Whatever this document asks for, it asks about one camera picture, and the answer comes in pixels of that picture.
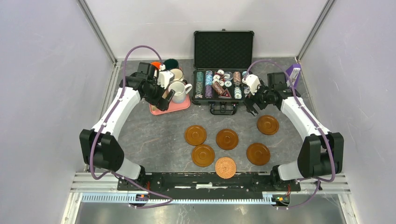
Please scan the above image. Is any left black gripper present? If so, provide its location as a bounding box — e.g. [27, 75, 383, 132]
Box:
[143, 78, 175, 112]

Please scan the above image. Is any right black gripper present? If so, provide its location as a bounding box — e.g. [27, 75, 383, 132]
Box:
[242, 79, 274, 116]

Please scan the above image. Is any white mug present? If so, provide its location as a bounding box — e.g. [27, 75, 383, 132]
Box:
[168, 82, 192, 104]

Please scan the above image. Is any wooden coaster five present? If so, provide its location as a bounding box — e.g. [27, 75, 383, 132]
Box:
[256, 115, 279, 135]

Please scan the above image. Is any wooden coaster three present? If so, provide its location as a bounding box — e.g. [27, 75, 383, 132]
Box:
[216, 129, 239, 150]

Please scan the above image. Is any wooden coaster one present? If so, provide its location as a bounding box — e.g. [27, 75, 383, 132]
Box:
[184, 125, 207, 146]

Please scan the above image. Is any wooden coaster four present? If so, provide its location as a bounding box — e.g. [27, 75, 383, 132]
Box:
[246, 143, 271, 166]

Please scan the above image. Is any wooden coaster two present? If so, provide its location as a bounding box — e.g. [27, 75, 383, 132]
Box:
[191, 144, 215, 167]

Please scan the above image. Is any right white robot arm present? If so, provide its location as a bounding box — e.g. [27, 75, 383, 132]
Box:
[242, 72, 344, 190]

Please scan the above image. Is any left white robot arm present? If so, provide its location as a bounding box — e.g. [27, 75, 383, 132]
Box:
[79, 71, 175, 190]

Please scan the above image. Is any pink serving tray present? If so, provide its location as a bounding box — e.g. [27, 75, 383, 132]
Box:
[150, 80, 191, 115]

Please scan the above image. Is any dark green mug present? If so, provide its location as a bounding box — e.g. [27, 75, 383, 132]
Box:
[163, 58, 179, 70]

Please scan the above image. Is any orange mug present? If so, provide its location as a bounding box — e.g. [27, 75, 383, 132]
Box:
[150, 62, 162, 70]

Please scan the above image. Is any purple metronome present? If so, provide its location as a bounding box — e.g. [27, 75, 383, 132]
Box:
[285, 63, 302, 89]

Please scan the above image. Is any black poker chip case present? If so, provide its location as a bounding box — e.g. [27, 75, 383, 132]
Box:
[191, 30, 255, 115]

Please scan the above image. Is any cream mug dark handle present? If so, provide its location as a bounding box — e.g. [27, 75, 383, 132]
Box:
[170, 68, 184, 83]

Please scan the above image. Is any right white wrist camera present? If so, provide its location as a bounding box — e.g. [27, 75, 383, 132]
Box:
[242, 74, 262, 95]

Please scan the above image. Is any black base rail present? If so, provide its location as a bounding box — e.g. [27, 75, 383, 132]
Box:
[117, 171, 301, 200]

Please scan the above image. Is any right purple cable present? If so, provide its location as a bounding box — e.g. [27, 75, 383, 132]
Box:
[244, 59, 337, 211]

